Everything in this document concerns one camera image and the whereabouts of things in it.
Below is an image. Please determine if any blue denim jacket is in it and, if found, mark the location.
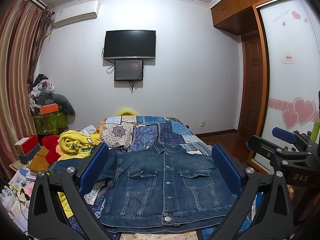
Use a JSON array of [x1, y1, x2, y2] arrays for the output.
[[47, 141, 238, 233]]

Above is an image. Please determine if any pile of clutter clothes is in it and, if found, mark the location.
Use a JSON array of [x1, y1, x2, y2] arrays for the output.
[[29, 74, 55, 115]]

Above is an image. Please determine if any green thermos bottle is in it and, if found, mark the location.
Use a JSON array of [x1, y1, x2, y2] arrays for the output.
[[310, 121, 320, 142]]

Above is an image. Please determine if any brown wooden door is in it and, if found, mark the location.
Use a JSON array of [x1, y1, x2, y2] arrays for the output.
[[238, 33, 263, 139]]

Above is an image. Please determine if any red and white box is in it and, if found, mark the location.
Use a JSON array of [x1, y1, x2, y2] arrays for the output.
[[15, 134, 39, 155]]

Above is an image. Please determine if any red plush toy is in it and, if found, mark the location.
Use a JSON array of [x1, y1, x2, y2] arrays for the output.
[[41, 135, 61, 165]]

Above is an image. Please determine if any yellow cartoon blanket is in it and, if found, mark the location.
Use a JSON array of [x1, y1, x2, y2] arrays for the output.
[[56, 129, 102, 218]]

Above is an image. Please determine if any white heart-decorated wardrobe door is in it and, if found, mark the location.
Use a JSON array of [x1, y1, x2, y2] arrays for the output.
[[259, 0, 319, 147]]

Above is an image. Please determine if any orange shoe box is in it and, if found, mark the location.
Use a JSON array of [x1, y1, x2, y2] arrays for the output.
[[40, 103, 59, 115]]

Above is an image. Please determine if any blue patchwork bedspread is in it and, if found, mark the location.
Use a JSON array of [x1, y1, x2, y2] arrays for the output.
[[58, 114, 258, 240]]

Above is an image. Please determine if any dark green cushion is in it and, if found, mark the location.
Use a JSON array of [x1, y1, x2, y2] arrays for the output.
[[52, 93, 75, 124]]

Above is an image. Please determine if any wooden overhead cabinet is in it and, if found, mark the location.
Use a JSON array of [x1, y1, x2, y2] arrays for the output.
[[211, 0, 270, 36]]

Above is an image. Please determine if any yellow plush toy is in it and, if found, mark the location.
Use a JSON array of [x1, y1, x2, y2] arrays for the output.
[[117, 109, 137, 116]]

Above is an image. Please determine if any striped red beige curtain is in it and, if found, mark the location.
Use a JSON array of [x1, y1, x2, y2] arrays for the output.
[[1, 0, 53, 180]]

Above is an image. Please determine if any white air conditioner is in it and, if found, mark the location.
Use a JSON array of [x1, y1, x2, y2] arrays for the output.
[[53, 1, 100, 28]]

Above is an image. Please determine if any small black wall monitor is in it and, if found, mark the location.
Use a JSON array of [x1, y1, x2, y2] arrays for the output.
[[114, 60, 144, 81]]

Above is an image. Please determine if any black wall television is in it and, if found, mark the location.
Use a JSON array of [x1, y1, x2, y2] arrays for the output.
[[103, 30, 156, 59]]

